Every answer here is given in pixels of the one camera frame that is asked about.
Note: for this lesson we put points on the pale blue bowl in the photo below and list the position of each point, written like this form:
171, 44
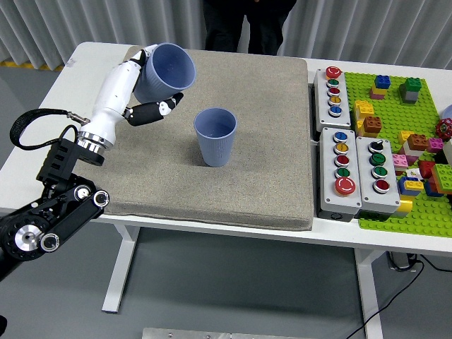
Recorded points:
447, 112

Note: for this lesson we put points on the blue building block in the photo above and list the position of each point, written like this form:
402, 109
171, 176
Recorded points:
382, 82

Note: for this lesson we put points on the small white printed block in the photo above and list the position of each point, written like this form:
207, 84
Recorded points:
412, 173

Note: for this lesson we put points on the small yellow building block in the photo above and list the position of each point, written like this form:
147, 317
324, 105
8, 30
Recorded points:
403, 137

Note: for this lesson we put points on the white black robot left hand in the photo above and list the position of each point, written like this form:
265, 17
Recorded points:
113, 95

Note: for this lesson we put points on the yellow block under brown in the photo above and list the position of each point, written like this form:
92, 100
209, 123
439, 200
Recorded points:
363, 133

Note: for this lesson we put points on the grey box large red stop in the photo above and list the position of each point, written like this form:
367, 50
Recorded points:
330, 201

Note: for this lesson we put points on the yellow pink block stack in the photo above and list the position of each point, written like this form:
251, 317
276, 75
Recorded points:
376, 92

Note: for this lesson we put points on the brown block on white block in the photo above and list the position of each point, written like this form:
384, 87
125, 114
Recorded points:
416, 143

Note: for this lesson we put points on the grey five-button control box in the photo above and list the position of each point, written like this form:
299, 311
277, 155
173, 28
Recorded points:
340, 116

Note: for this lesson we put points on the red valve handwheel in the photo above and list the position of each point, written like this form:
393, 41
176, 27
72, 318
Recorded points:
444, 129

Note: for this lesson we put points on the blue block with yellow block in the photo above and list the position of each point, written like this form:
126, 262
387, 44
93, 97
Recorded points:
409, 187

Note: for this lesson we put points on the yellow black floor tape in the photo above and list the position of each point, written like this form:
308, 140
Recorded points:
35, 66

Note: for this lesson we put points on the white curtain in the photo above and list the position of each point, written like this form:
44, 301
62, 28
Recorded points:
106, 17

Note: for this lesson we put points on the magenta building block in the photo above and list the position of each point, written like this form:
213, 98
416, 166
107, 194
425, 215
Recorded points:
435, 144

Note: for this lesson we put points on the person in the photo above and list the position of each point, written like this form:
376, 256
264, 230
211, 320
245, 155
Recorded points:
229, 24

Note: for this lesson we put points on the grey-brown mat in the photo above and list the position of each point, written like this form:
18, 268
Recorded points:
212, 187

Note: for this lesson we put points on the grey power strip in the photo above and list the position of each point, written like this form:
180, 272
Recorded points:
400, 262

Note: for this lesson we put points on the pink building block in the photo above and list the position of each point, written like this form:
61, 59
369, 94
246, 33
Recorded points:
399, 160

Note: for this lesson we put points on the green building block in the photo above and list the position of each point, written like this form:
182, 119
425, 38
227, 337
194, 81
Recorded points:
412, 84

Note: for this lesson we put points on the green building baseplate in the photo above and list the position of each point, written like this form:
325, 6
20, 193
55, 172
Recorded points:
392, 113

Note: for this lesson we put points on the grey building block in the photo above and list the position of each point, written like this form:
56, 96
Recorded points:
408, 96

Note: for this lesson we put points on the brown building block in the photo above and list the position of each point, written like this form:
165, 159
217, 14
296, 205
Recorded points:
371, 124

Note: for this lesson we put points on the grey box black selector switch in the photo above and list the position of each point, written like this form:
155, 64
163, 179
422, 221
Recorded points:
367, 197

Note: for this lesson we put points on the blue ribbed plastic cup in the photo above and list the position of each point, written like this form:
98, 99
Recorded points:
173, 67
215, 148

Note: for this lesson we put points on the white table leg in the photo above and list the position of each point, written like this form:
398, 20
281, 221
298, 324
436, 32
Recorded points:
120, 268
369, 293

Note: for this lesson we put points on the yellow round block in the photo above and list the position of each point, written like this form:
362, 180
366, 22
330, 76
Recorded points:
404, 206

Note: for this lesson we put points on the large green orange block stack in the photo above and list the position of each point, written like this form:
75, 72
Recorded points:
443, 176

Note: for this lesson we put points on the red building block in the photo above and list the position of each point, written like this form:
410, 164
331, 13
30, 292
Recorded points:
426, 169

